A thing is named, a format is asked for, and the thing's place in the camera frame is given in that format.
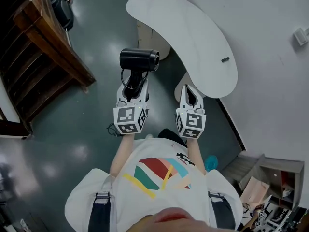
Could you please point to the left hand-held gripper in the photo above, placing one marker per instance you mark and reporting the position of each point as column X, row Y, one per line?
column 125, row 117

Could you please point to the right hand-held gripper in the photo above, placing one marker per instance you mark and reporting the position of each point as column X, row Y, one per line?
column 192, row 122

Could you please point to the black hair dryer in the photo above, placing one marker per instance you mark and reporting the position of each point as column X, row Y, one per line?
column 137, row 58

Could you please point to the white kidney-shaped table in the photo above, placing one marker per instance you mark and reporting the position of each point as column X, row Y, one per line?
column 183, row 33

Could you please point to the person's right forearm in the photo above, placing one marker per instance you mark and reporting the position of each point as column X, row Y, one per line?
column 194, row 153

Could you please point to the person's left forearm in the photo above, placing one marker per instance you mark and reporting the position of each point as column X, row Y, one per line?
column 120, row 153

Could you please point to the black trousers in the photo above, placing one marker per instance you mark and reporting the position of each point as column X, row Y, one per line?
column 171, row 135

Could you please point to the person's left shoe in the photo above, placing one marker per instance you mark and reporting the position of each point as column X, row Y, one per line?
column 149, row 136

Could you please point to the small black bar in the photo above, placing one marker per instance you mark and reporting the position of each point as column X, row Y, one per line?
column 225, row 59

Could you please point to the teal plastic bag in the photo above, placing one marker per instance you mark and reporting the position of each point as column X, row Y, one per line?
column 211, row 163

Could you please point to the wooden stair railing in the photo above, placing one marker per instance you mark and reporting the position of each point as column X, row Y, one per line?
column 48, row 45

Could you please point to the grey shelf unit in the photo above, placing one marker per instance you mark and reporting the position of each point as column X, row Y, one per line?
column 272, row 168

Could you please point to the black rounded bin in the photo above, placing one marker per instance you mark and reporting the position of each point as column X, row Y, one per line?
column 61, row 11

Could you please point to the pink paper bag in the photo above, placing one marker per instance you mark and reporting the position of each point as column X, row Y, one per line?
column 254, row 190

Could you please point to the person's face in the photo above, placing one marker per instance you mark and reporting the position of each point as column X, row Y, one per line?
column 169, row 221

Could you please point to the white shoe rack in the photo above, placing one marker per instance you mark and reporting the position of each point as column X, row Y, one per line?
column 285, row 216

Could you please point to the white wall socket box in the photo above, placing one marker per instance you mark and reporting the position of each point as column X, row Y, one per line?
column 300, row 35

